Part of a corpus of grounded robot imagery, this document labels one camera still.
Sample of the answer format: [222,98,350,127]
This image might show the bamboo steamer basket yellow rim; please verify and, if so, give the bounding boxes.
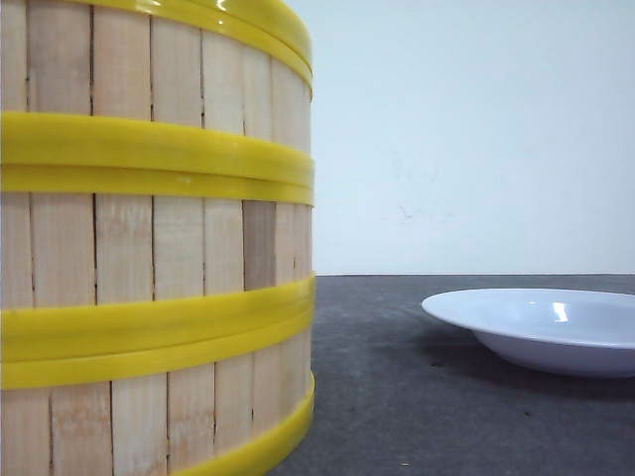
[1,332,315,475]

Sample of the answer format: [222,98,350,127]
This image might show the bamboo steamer basket one bun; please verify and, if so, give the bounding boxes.
[0,163,317,363]

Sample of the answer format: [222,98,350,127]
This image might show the bamboo steamer basket two buns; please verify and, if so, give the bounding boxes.
[1,1,315,204]

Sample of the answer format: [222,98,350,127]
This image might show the white plate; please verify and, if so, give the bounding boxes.
[422,289,634,378]

